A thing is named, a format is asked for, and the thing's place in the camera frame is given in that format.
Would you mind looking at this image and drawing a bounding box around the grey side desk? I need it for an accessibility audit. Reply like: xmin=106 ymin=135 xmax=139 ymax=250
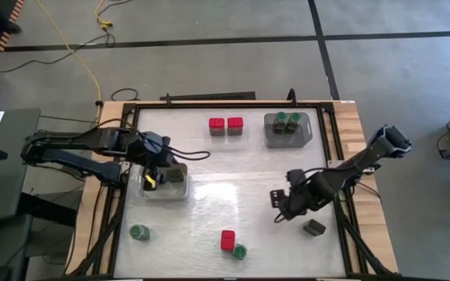
xmin=0 ymin=108 xmax=41 ymax=224

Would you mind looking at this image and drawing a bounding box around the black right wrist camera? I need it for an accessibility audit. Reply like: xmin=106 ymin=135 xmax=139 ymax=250
xmin=270 ymin=188 xmax=288 ymax=209

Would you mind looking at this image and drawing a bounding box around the black desk support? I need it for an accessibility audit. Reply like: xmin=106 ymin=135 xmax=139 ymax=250
xmin=16 ymin=190 xmax=78 ymax=228

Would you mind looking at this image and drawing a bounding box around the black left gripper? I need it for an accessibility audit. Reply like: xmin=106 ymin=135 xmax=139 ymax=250
xmin=128 ymin=130 xmax=178 ymax=169

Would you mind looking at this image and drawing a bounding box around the black mat with orange stripes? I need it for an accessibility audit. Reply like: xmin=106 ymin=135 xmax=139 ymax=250
xmin=0 ymin=0 xmax=26 ymax=54

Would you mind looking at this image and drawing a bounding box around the green-lidded glass spice jar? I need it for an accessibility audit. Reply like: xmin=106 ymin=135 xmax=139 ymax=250
xmin=231 ymin=243 xmax=248 ymax=261
xmin=128 ymin=224 xmax=151 ymax=242
xmin=287 ymin=112 xmax=302 ymax=134
xmin=273 ymin=111 xmax=289 ymax=134

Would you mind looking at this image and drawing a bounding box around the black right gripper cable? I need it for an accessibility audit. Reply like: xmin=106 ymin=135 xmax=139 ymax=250
xmin=273 ymin=209 xmax=289 ymax=225

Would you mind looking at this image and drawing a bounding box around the black square spice tin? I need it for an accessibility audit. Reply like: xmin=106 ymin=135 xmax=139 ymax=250
xmin=302 ymin=219 xmax=327 ymax=237
xmin=166 ymin=166 xmax=186 ymax=185

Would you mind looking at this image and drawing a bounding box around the black flat bar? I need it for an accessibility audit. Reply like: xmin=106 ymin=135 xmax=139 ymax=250
xmin=159 ymin=91 xmax=257 ymax=101

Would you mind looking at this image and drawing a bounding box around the black aluminium table frame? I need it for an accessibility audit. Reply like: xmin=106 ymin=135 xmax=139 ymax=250
xmin=66 ymin=99 xmax=396 ymax=281

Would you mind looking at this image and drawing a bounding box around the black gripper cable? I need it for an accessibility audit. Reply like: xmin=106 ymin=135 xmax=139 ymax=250
xmin=164 ymin=136 xmax=212 ymax=162
xmin=273 ymin=209 xmax=289 ymax=225

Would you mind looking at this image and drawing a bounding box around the white plastic bin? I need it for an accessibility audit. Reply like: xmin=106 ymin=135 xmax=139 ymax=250
xmin=136 ymin=162 xmax=190 ymax=201

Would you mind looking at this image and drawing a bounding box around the grey translucent plastic bin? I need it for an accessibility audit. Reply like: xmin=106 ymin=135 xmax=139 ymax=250
xmin=262 ymin=112 xmax=313 ymax=149

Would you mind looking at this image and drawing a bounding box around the left wrist camera yellow label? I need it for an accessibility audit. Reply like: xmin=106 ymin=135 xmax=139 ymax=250
xmin=141 ymin=168 xmax=168 ymax=192

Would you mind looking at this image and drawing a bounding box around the dark grey desk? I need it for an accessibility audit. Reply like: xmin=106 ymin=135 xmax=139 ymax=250
xmin=0 ymin=213 xmax=34 ymax=281

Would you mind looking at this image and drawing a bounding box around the red-lidded smoked paprika tin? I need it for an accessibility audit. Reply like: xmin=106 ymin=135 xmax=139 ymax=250
xmin=220 ymin=229 xmax=236 ymax=252
xmin=227 ymin=116 xmax=245 ymax=137
xmin=208 ymin=116 xmax=226 ymax=137

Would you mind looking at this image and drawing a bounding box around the black cable loop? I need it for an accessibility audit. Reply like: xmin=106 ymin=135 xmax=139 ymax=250
xmin=110 ymin=87 xmax=140 ymax=101

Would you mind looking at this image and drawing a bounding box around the long yellow cable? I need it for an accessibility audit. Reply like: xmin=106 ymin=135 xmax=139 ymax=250
xmin=32 ymin=0 xmax=103 ymax=118

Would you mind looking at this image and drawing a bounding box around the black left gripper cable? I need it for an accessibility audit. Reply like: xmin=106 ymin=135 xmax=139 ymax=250
xmin=164 ymin=136 xmax=212 ymax=162

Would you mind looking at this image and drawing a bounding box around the yellow cable with plug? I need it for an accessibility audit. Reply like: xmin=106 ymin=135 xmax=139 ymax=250
xmin=94 ymin=0 xmax=113 ymax=31

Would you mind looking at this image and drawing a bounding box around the long black floor cable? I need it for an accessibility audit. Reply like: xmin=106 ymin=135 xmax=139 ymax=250
xmin=0 ymin=33 xmax=116 ymax=74

